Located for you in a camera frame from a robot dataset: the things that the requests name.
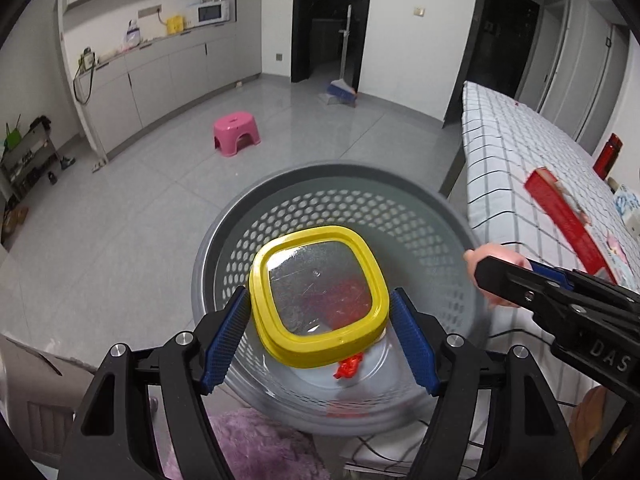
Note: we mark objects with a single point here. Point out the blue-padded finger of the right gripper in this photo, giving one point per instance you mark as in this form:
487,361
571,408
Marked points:
551,274

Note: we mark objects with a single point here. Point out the red plastic bag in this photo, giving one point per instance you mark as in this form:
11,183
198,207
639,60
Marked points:
330,326

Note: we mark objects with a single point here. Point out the broom with blue dustpan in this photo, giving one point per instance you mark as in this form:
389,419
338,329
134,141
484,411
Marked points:
339,91

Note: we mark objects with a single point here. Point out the blue white tissue pack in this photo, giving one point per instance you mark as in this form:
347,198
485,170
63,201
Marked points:
626,202

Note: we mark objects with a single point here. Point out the grey wall cabinet counter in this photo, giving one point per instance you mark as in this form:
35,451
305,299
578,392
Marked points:
127,75

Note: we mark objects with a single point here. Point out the yellow square lid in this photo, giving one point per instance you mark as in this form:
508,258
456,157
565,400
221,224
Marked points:
328,251

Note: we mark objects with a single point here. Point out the grey shoe rack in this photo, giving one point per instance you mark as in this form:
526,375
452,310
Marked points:
26,154

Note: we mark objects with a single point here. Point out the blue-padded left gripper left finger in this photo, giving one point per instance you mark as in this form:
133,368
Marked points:
112,435

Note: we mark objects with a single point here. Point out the person's right hand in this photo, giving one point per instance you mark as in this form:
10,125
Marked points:
592,418

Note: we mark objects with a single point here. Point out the red thermos bottle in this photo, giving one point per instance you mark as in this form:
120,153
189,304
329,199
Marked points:
608,156

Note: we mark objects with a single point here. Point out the pink snack wrapper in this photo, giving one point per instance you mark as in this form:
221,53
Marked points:
487,266

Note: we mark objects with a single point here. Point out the pink plastic stool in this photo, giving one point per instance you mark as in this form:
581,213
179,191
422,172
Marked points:
230,130

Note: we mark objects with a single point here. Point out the grey perforated laundry basket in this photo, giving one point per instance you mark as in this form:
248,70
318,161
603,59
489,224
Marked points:
418,241

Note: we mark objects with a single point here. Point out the white charger box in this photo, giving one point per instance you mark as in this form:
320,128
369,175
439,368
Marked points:
631,218

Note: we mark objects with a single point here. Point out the purple fluffy rug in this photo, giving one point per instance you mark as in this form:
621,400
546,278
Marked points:
257,447

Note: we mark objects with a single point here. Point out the red toothpaste box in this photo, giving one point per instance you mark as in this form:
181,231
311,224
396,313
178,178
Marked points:
569,217

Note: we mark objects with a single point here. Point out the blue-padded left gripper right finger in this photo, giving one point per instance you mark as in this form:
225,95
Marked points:
526,435

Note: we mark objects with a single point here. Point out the wall light switch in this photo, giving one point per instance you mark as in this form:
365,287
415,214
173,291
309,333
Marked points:
419,11

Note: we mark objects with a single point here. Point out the yellow box on counter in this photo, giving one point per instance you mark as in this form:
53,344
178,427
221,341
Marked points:
175,25

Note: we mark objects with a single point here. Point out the white black-checked tablecloth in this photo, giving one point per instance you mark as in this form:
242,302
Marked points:
504,142

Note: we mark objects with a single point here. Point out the white microwave oven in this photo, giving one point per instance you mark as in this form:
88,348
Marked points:
207,13

